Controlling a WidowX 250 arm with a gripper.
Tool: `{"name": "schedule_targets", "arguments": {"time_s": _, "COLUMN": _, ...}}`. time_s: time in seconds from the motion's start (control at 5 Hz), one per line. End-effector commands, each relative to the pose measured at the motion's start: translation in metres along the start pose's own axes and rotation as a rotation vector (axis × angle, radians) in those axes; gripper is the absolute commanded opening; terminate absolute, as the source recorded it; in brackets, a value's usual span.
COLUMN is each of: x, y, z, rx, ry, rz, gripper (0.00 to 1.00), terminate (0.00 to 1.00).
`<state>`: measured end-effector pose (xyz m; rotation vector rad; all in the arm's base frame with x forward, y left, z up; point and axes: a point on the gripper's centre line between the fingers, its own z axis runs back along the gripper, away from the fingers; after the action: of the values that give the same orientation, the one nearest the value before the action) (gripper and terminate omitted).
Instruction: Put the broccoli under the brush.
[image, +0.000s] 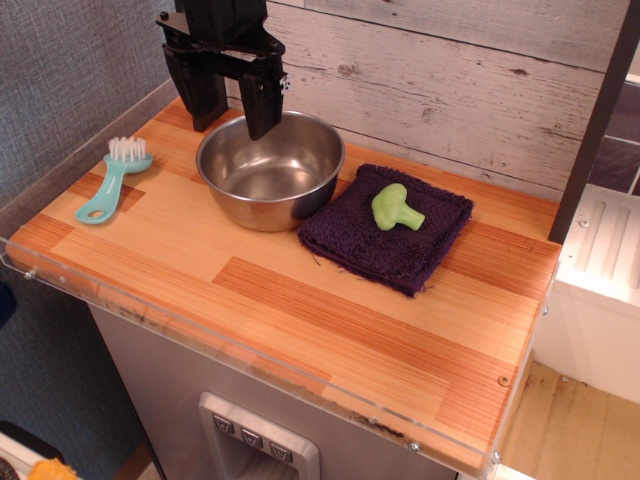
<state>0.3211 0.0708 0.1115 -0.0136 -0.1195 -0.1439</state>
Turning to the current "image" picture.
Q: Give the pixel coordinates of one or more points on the dark grey right post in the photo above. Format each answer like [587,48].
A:
[604,106]

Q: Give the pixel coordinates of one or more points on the white toy sink unit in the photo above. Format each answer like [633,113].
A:
[589,331]

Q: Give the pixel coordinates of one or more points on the stainless steel bowl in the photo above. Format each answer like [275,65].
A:
[274,183]

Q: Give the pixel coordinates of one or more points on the purple folded towel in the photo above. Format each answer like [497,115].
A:
[345,231]

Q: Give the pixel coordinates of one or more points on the green toy broccoli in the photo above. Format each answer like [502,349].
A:
[389,208]

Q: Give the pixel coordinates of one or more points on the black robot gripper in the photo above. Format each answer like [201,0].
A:
[206,40]

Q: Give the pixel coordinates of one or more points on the silver dispenser panel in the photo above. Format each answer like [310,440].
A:
[244,445]

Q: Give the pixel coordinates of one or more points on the grey toy fridge cabinet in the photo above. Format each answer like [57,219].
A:
[165,378]

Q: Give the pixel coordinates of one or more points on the teal dish brush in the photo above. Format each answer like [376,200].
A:
[126,155]

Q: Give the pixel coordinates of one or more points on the clear acrylic edge guard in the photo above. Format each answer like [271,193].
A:
[435,372]

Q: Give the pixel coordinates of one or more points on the yellow object bottom left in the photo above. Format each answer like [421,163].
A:
[51,469]

